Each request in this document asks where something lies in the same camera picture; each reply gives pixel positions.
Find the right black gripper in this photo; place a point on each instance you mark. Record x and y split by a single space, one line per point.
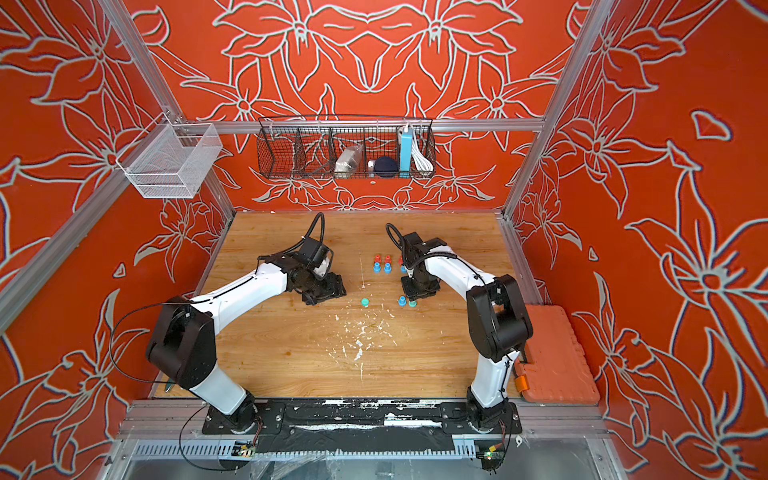
411 294

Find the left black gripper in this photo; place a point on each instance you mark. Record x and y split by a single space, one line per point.
336 290

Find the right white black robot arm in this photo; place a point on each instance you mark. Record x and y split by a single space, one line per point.
499 324

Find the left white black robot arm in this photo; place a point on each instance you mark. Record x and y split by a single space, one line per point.
183 342

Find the dark blue ball in basket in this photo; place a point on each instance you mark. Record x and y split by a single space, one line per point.
386 167

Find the silver pouch in basket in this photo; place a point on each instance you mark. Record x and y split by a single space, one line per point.
348 162

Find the light blue box in basket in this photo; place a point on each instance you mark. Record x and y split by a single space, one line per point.
405 152

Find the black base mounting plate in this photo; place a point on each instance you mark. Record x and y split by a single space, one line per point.
370 426

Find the orange plastic tool case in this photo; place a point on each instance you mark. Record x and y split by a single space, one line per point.
553 367

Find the black wire wall basket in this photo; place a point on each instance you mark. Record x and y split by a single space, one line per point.
346 147

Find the clear plastic wall bin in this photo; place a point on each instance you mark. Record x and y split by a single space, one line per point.
172 161

